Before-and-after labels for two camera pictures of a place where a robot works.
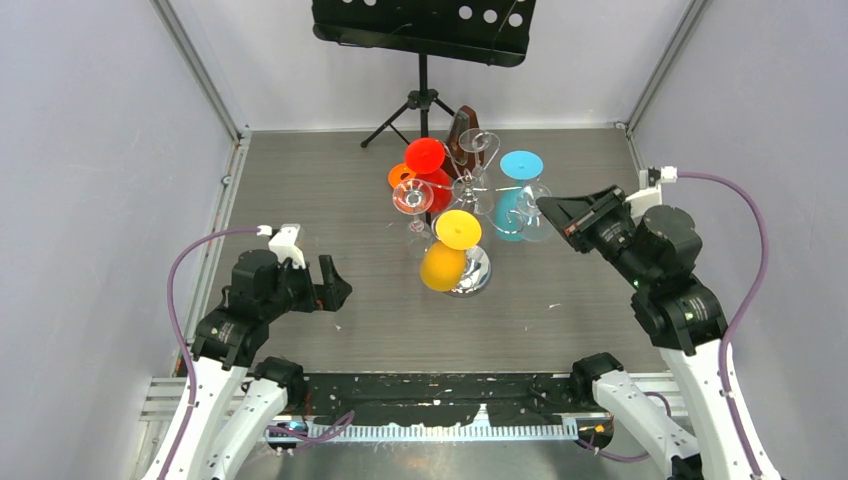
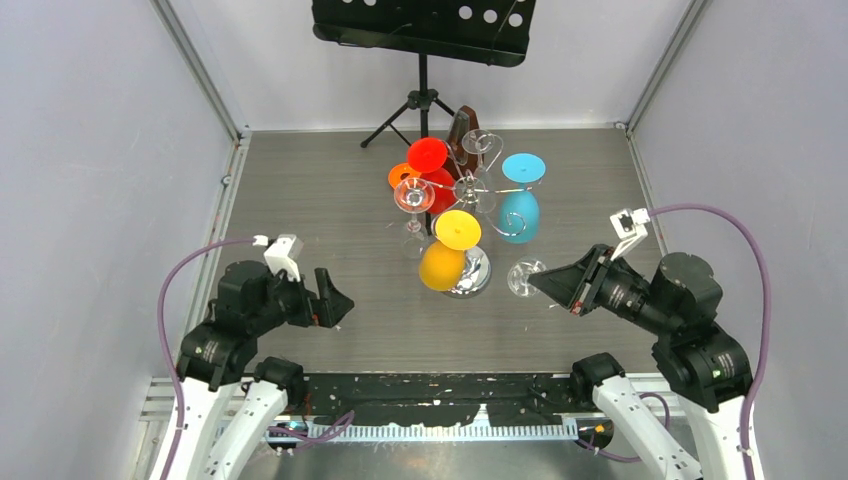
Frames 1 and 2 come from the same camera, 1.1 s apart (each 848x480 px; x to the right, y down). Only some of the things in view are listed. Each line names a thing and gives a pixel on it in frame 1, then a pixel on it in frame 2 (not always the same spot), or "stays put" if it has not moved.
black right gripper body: [616, 232] → [615, 286]
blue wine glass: [520, 165] stays put
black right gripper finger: [576, 218] → [563, 287]
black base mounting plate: [422, 399] stays put
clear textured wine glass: [533, 225] → [518, 275]
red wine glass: [426, 157] stays put
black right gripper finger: [562, 212] → [563, 282]
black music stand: [493, 31] stays put
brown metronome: [464, 154] stays put
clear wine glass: [415, 197] stays put
